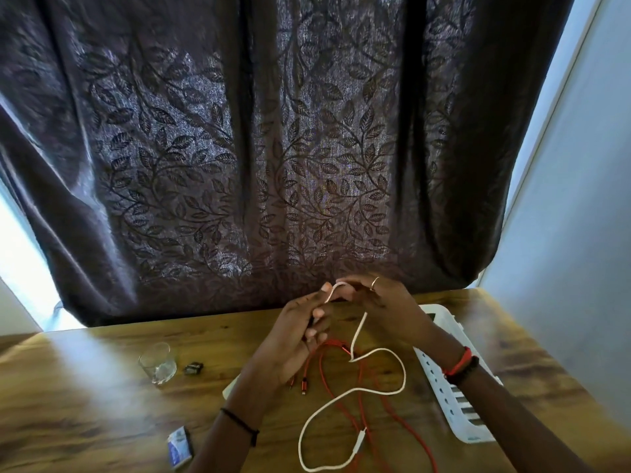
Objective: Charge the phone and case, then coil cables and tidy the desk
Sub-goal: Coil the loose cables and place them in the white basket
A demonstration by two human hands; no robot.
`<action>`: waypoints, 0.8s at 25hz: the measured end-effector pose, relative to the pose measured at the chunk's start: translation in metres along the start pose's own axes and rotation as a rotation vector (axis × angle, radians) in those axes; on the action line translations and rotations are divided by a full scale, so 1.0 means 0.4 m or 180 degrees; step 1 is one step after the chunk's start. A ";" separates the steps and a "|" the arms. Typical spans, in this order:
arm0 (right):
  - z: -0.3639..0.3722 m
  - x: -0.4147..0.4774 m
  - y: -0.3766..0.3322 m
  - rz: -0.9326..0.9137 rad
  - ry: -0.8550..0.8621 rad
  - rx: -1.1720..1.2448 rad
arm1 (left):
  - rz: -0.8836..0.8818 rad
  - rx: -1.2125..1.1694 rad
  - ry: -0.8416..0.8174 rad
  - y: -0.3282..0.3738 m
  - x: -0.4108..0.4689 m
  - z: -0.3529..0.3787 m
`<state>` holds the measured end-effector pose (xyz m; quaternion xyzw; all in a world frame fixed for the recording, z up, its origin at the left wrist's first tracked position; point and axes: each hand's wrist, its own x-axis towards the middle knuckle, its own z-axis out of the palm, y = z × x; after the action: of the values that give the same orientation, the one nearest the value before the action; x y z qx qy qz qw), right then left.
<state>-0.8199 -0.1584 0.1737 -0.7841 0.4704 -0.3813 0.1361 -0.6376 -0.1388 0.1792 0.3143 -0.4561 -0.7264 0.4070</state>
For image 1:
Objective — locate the person's left hand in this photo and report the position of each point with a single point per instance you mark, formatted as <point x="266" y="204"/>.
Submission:
<point x="291" y="339"/>

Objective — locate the person's right hand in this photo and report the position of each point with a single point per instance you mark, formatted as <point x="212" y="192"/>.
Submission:
<point x="394" y="310"/>

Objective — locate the white plastic slotted basket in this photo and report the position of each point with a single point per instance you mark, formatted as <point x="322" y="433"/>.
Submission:
<point x="458" y="413"/>

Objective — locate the person's left forearm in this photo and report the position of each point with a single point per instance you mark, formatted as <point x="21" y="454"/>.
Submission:
<point x="222" y="428"/>

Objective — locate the person's right forearm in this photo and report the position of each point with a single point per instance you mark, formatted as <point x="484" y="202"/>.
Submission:
<point x="517" y="418"/>

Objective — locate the pale green plastic case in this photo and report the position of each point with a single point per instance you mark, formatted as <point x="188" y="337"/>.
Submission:
<point x="229" y="389"/>

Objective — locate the red wristband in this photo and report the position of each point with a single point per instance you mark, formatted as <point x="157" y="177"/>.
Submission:
<point x="458" y="363"/>

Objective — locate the black thread wristband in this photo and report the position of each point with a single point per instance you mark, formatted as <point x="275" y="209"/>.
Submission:
<point x="241" y="423"/>

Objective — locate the small dark metal clip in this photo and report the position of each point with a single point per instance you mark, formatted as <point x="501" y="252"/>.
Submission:
<point x="194" y="368"/>

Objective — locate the clear drinking glass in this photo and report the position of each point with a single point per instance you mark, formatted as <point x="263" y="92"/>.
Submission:
<point x="158" y="364"/>

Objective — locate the white and blue eraser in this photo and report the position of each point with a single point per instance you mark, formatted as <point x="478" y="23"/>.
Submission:
<point x="180" y="448"/>

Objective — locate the brown leaf-patterned curtain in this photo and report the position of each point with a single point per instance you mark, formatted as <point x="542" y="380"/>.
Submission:
<point x="296" y="142"/>

